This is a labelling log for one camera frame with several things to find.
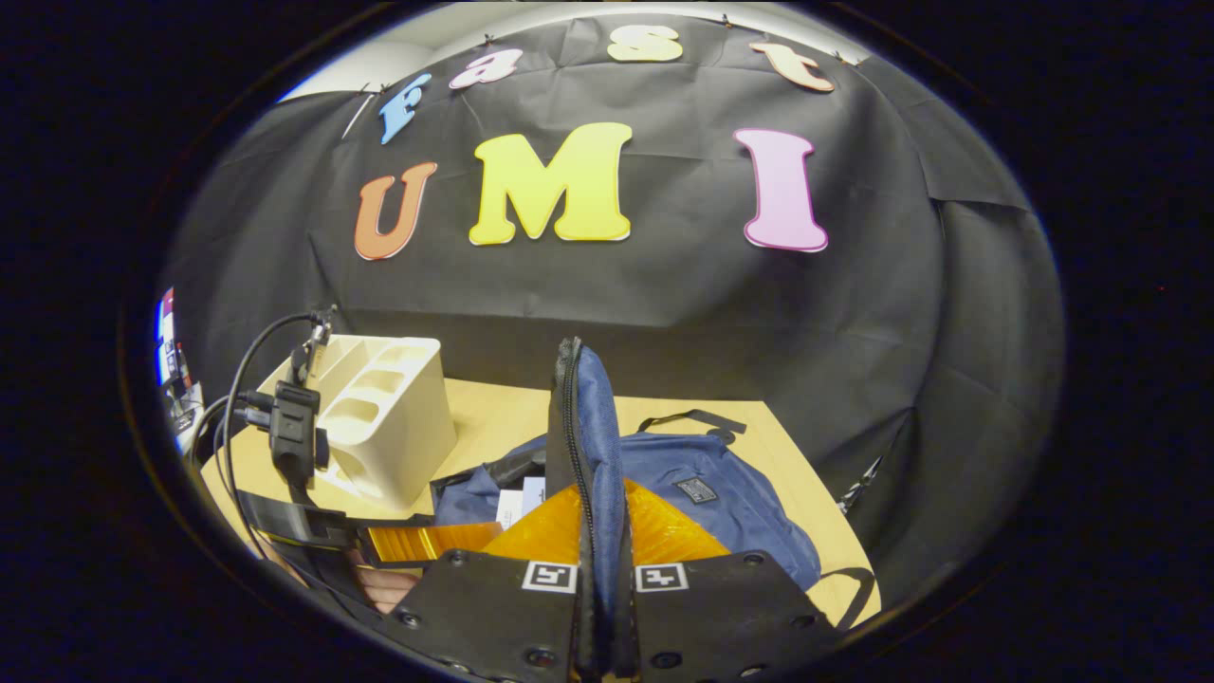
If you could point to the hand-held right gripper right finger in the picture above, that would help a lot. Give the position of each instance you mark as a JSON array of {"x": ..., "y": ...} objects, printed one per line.
[{"x": 730, "y": 612}]

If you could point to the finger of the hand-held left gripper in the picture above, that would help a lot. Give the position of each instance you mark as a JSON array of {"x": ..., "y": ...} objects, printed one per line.
[{"x": 427, "y": 543}]

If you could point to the white plastic bookshelf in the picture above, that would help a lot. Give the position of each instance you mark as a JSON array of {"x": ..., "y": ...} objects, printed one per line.
[{"x": 398, "y": 427}]

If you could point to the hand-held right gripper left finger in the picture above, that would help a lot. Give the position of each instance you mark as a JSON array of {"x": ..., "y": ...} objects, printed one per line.
[{"x": 474, "y": 612}]

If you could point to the computer monitor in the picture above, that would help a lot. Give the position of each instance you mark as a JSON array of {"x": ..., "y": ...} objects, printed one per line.
[{"x": 171, "y": 351}]

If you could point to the thin white rod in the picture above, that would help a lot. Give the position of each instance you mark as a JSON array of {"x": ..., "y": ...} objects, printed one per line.
[{"x": 358, "y": 116}]

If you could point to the blue schoolbag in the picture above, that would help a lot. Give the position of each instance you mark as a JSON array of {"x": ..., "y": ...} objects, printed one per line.
[{"x": 730, "y": 493}]

